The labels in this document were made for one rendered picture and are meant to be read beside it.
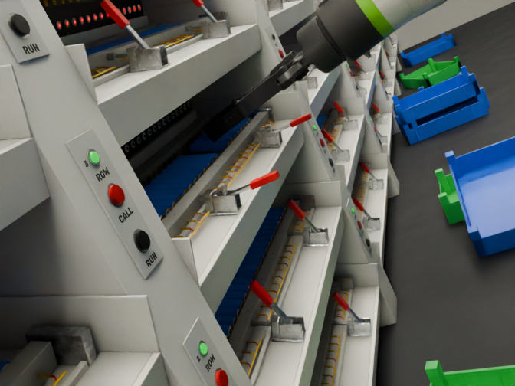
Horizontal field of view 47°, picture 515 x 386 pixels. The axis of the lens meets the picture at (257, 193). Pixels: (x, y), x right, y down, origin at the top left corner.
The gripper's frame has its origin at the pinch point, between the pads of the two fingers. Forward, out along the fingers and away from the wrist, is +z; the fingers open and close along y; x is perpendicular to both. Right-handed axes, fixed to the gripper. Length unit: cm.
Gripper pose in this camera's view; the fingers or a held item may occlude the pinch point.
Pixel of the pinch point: (227, 119)
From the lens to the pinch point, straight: 92.7
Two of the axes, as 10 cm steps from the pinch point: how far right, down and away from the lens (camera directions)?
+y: -2.1, 3.7, -9.0
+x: 6.2, 7.7, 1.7
